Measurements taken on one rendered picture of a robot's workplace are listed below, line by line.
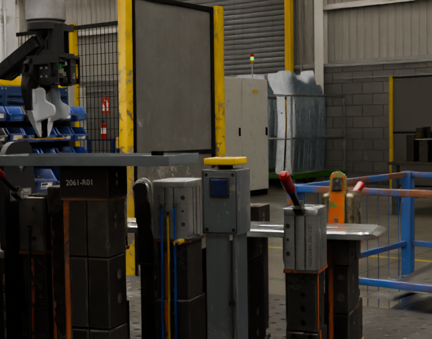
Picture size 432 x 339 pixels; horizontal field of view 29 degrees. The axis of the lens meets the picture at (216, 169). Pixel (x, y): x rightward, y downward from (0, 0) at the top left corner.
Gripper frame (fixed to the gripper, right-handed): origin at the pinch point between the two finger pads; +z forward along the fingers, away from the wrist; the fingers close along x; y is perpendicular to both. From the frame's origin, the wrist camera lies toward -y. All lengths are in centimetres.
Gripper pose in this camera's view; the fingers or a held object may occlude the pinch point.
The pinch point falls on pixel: (40, 130)
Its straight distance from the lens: 165.2
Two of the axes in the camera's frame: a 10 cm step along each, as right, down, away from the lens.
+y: 9.0, 0.1, -4.4
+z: 0.2, 10.0, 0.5
